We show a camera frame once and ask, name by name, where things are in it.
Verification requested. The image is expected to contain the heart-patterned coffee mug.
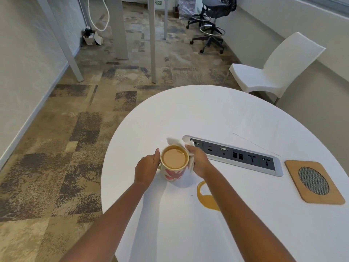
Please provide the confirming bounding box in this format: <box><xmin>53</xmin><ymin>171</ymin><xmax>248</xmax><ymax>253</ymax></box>
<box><xmin>158</xmin><ymin>144</ymin><xmax>190</xmax><ymax>182</ymax></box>

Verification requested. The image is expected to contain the person's left hand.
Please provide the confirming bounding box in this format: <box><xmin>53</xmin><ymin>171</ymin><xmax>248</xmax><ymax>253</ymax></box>
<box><xmin>134</xmin><ymin>148</ymin><xmax>162</xmax><ymax>188</ymax></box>

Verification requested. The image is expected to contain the person's right forearm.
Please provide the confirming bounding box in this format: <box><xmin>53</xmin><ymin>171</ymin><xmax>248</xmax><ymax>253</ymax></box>
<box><xmin>201</xmin><ymin>166</ymin><xmax>298</xmax><ymax>262</ymax></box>

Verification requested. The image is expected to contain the window with white blinds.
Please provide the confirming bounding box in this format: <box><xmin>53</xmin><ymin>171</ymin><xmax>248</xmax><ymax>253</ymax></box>
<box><xmin>297</xmin><ymin>0</ymin><xmax>349</xmax><ymax>14</ymax></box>

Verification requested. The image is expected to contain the white looped cable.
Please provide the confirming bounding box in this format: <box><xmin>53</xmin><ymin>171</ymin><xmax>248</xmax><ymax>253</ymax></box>
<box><xmin>87</xmin><ymin>0</ymin><xmax>110</xmax><ymax>32</ymax></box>

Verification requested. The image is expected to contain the white plastic chair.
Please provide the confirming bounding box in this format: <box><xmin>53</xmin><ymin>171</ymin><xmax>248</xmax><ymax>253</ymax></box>
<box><xmin>229</xmin><ymin>32</ymin><xmax>327</xmax><ymax>106</ymax></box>

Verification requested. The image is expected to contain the round white table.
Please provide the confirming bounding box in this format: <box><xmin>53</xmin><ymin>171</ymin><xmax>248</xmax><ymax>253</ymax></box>
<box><xmin>101</xmin><ymin>85</ymin><xmax>349</xmax><ymax>262</ymax></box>

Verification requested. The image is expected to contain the wooden coaster with mesh centre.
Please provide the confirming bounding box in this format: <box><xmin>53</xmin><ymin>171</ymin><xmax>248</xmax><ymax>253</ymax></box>
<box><xmin>284</xmin><ymin>160</ymin><xmax>346</xmax><ymax>206</ymax></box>

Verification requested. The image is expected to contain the person's right hand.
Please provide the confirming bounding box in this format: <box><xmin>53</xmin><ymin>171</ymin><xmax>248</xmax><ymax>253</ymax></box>
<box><xmin>185</xmin><ymin>144</ymin><xmax>216</xmax><ymax>179</ymax></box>

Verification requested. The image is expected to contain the black office chair with footring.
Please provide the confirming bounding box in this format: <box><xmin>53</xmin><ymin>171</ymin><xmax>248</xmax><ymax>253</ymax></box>
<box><xmin>190</xmin><ymin>0</ymin><xmax>238</xmax><ymax>54</ymax></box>

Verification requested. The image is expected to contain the person's left forearm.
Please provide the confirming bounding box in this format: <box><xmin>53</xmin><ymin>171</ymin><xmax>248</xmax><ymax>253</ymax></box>
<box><xmin>59</xmin><ymin>181</ymin><xmax>149</xmax><ymax>262</ymax></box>

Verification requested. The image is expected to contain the silver power socket panel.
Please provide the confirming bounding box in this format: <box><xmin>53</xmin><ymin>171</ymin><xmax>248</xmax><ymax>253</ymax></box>
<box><xmin>182</xmin><ymin>135</ymin><xmax>284</xmax><ymax>177</ymax></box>

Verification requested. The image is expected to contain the small open cardboard box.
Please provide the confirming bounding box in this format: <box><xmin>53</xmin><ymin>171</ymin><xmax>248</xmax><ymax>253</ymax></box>
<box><xmin>83</xmin><ymin>27</ymin><xmax>104</xmax><ymax>46</ymax></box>

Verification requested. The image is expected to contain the plastic wrapped bundle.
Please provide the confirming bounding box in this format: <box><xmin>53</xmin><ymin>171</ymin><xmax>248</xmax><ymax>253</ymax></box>
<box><xmin>177</xmin><ymin>0</ymin><xmax>204</xmax><ymax>19</ymax></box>

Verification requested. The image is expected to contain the coffee puddle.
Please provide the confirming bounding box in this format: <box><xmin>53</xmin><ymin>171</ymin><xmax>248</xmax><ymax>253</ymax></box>
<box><xmin>197</xmin><ymin>180</ymin><xmax>221</xmax><ymax>212</ymax></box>

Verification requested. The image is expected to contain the white desk with grey legs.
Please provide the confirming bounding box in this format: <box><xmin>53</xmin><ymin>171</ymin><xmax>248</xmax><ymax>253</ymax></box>
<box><xmin>35</xmin><ymin>0</ymin><xmax>169</xmax><ymax>84</ymax></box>

